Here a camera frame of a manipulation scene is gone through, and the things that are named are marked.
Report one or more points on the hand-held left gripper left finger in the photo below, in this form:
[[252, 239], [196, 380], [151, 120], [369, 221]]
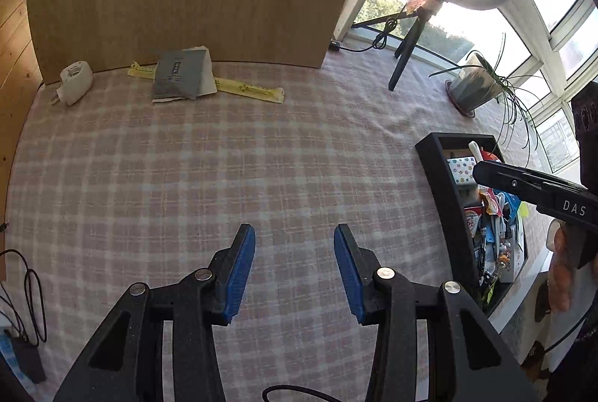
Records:
[[240, 273]]

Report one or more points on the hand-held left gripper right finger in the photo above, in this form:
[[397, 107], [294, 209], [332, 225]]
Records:
[[348, 273]]

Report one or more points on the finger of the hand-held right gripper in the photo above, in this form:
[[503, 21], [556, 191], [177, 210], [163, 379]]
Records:
[[504, 178]]

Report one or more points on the red cloth bag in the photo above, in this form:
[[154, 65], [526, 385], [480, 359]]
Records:
[[490, 156]]

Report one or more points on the black tray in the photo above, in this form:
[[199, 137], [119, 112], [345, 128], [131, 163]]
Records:
[[444, 187]]

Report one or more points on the black pen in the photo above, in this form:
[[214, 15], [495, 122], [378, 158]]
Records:
[[479, 252]]

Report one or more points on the person's right hand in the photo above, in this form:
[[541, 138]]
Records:
[[560, 273]]

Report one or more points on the white dotted box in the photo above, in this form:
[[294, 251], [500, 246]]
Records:
[[460, 170]]

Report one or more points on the red white snack packet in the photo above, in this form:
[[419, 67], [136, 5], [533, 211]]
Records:
[[472, 222]]

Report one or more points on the brown plant saucer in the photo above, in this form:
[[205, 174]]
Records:
[[460, 108]]

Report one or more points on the potted plant grey pot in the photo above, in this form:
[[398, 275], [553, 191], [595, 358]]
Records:
[[472, 89]]

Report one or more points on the black tripod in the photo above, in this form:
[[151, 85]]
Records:
[[406, 51]]

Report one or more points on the long yellow paper wrapper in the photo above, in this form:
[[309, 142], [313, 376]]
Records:
[[252, 91]]

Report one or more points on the white paper packet green logo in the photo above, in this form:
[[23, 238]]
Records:
[[209, 79]]

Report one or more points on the grey striped packet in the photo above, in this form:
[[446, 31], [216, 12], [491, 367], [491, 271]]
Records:
[[177, 77]]

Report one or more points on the black power adapter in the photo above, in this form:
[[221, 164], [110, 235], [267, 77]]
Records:
[[28, 360]]

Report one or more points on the white plug adapter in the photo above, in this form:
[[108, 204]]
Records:
[[74, 82]]

